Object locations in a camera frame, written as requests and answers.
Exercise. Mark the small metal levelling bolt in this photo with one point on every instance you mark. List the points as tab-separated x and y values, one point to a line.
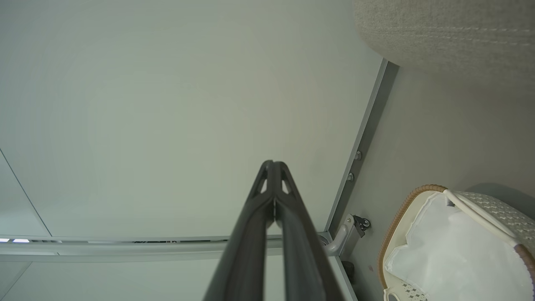
358	155
350	177

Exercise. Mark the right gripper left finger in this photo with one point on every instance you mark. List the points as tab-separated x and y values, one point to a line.
246	242

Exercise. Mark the woven white laundry basket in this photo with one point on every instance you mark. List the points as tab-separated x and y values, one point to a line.
497	209

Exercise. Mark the grey curved partition foot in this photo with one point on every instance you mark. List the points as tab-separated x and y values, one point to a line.
340	238

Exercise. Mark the grey fabric sofa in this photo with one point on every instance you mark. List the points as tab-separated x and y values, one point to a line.
451	33

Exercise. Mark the white basket liner cloth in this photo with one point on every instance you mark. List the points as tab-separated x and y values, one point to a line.
455	255

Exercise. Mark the grey partition bottom rail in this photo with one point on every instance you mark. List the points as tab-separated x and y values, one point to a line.
365	138

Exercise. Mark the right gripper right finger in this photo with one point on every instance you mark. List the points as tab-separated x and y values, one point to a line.
303	251

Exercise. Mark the black caster wheel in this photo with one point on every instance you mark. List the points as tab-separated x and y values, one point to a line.
362	225

